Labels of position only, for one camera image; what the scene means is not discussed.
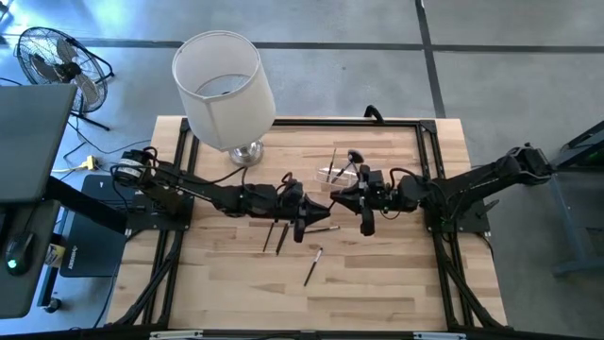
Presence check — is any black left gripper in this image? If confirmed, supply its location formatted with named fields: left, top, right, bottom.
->
left=277, top=178, right=331, bottom=245

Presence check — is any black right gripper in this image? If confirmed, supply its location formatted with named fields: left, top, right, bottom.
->
left=330, top=164, right=402, bottom=237

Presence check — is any large black powder brush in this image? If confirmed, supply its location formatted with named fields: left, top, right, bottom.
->
left=329, top=149, right=365, bottom=185

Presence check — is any black printed makeup brush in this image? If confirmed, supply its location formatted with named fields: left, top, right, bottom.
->
left=302, top=246, right=325, bottom=288

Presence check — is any clear plastic organizer container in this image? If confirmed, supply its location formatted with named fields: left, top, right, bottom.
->
left=313, top=162, right=367, bottom=190

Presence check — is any black hook clamp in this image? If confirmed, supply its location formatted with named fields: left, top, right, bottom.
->
left=362, top=104, right=386, bottom=125

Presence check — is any white shade silver table lamp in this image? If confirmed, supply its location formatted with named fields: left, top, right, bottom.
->
left=171, top=29, right=277, bottom=168

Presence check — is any white strip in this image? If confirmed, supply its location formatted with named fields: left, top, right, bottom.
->
left=149, top=330, right=204, bottom=339
left=412, top=331, right=467, bottom=340

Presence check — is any blue grey metal cart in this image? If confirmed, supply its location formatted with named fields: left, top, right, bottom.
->
left=520, top=120, right=604, bottom=279

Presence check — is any black Husky case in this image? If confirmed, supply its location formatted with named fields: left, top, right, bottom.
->
left=59, top=174, right=143, bottom=279

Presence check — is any black diagonal desk bar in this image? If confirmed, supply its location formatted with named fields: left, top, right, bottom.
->
left=44, top=176, right=129, bottom=235

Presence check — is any yellow tag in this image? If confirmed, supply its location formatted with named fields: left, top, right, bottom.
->
left=44, top=243, right=67, bottom=269

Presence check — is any black floor fan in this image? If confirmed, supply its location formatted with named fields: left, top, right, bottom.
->
left=15, top=26, right=116, bottom=132

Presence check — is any dark grey desk surface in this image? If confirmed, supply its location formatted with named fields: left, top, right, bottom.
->
left=0, top=198, right=62, bottom=320

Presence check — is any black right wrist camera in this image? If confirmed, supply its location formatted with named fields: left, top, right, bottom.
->
left=366, top=164, right=387, bottom=191

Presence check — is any black aluminium table frame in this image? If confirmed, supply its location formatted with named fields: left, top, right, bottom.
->
left=109, top=116, right=509, bottom=332

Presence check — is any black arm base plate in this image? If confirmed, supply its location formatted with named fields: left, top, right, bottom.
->
left=126, top=187, right=193, bottom=232
left=422, top=195, right=492, bottom=235

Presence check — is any black floor cable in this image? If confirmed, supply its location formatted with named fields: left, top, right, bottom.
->
left=62, top=116, right=152, bottom=179

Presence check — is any white floor cable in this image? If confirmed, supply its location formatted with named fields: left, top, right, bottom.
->
left=50, top=162, right=89, bottom=174

